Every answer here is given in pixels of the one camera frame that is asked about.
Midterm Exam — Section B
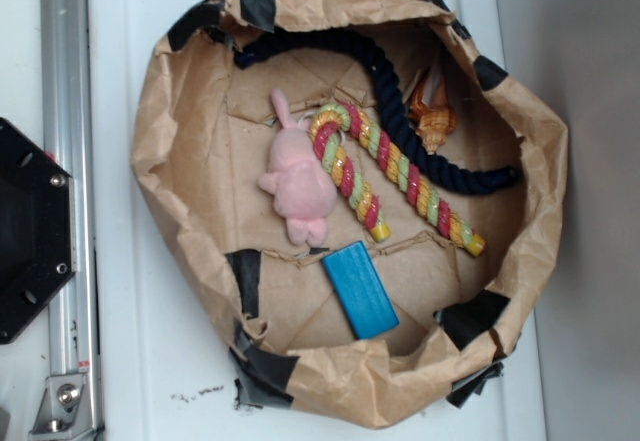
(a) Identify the brown paper bag bin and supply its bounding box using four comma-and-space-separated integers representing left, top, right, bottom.
131, 0, 568, 429

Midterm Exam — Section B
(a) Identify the aluminium frame rail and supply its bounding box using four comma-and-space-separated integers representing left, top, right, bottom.
28, 0, 106, 441

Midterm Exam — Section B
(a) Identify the pink plush bunny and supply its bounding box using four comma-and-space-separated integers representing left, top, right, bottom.
258, 89, 337, 248

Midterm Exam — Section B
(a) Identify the blue wooden block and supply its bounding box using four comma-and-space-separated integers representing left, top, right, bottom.
322, 241, 399, 339

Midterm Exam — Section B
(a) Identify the dark navy rope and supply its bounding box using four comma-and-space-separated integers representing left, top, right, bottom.
233, 28, 519, 196

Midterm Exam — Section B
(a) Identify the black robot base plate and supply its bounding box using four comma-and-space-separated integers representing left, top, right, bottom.
1, 118, 74, 345

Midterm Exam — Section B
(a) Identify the striped rope candy cane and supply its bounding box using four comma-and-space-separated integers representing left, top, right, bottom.
303, 103, 487, 257

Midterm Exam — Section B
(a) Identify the metal corner bracket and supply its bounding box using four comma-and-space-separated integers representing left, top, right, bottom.
29, 373, 90, 440

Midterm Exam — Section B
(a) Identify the orange seashell toy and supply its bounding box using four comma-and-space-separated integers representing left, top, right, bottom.
409, 63, 457, 155

